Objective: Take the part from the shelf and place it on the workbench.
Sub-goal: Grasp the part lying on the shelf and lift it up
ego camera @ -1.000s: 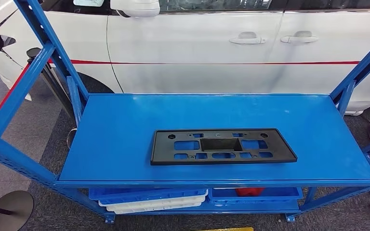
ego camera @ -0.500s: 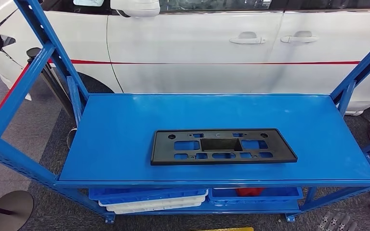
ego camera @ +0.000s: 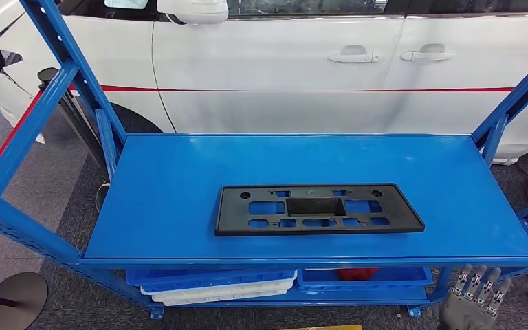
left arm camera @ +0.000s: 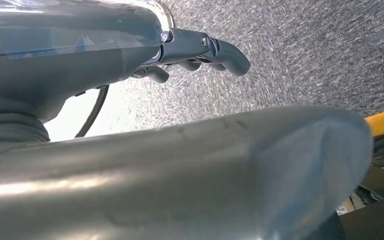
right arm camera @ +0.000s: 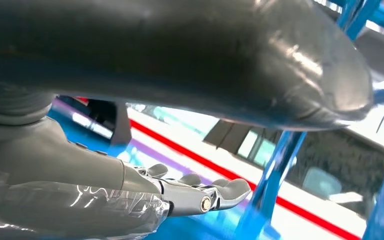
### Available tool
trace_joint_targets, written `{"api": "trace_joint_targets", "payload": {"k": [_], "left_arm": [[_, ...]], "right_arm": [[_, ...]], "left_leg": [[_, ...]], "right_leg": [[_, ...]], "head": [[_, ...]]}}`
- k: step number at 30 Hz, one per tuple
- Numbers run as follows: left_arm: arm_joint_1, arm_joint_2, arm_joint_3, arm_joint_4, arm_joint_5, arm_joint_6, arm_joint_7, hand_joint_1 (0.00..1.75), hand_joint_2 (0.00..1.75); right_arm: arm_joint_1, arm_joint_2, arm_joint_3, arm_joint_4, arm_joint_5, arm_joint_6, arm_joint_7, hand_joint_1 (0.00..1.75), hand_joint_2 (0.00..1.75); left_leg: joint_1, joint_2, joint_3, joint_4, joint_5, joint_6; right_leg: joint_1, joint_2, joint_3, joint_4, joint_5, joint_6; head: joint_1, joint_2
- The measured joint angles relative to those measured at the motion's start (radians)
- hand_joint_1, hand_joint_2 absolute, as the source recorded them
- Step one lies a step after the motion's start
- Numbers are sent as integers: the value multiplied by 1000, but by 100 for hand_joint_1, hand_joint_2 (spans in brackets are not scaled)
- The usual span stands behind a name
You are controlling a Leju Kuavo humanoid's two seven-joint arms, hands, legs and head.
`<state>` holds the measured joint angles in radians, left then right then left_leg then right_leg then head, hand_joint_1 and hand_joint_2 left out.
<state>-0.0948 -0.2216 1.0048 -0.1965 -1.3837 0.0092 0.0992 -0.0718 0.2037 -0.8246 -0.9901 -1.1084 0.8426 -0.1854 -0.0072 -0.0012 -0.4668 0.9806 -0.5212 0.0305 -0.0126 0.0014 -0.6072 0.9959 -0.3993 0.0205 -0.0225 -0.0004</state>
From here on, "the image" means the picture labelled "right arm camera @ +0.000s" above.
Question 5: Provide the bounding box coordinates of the blue metal shelving rack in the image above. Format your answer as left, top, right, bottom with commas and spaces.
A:
47, 0, 384, 240

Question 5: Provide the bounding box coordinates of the white car with red stripe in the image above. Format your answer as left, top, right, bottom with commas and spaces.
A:
51, 94, 384, 240

